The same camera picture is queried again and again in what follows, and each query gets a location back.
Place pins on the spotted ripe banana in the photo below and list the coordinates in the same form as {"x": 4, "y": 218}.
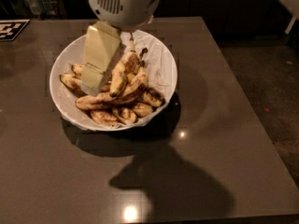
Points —
{"x": 118, "y": 79}

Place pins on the back banana with stem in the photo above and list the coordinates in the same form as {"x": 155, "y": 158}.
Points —
{"x": 130, "y": 59}

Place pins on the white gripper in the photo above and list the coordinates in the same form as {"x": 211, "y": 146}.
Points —
{"x": 126, "y": 5}

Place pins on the white plastic jug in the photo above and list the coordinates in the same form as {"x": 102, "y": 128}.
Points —
{"x": 36, "y": 7}

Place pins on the white bowl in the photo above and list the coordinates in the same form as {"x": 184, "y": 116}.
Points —
{"x": 162, "y": 66}

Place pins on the black white fiducial marker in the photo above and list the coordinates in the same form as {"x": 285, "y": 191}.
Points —
{"x": 10, "y": 29}

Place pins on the bottom right small banana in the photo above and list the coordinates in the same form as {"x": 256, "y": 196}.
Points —
{"x": 142, "y": 109}

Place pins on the right dark spotted banana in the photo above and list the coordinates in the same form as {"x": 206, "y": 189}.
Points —
{"x": 152, "y": 97}

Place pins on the long front spotted banana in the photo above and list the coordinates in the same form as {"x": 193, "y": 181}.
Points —
{"x": 101, "y": 101}

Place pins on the bottom left banana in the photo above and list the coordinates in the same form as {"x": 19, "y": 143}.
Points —
{"x": 103, "y": 117}

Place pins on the middle curved banana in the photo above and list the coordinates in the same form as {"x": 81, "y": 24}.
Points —
{"x": 134, "y": 88}

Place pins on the bottom middle banana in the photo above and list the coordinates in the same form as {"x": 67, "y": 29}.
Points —
{"x": 125, "y": 115}

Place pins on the lower left spotted banana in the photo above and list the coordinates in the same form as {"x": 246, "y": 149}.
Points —
{"x": 72, "y": 83}

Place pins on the upper left spotted banana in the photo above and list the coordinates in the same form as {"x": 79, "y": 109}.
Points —
{"x": 77, "y": 69}

